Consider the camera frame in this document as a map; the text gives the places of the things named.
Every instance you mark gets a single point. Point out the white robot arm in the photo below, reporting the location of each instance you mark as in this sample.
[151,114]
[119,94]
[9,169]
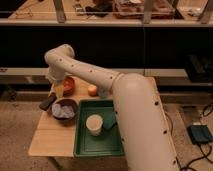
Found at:
[144,131]

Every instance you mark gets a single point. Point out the blue foot pedal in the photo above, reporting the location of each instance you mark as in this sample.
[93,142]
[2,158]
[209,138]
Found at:
[199,134]

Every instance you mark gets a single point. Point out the white cup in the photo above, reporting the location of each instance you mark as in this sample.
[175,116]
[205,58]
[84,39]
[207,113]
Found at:
[94,124]

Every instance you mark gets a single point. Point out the crumpled white cloth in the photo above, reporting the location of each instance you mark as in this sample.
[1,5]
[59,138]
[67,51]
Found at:
[62,112]

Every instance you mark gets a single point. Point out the red bowl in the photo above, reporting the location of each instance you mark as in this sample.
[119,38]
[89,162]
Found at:
[69,86]

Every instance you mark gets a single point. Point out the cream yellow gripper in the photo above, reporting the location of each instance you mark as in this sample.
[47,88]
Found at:
[59,89]

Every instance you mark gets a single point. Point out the teal green cloth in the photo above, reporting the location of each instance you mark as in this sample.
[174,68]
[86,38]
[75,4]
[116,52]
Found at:
[109,120]

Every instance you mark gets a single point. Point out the orange apple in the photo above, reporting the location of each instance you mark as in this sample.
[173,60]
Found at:
[92,90]

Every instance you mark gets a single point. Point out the dark purple bowl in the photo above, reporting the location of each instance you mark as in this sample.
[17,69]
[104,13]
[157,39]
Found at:
[68,102]

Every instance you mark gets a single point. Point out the green plastic tray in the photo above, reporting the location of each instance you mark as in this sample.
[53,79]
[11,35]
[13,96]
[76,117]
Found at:
[107,143]

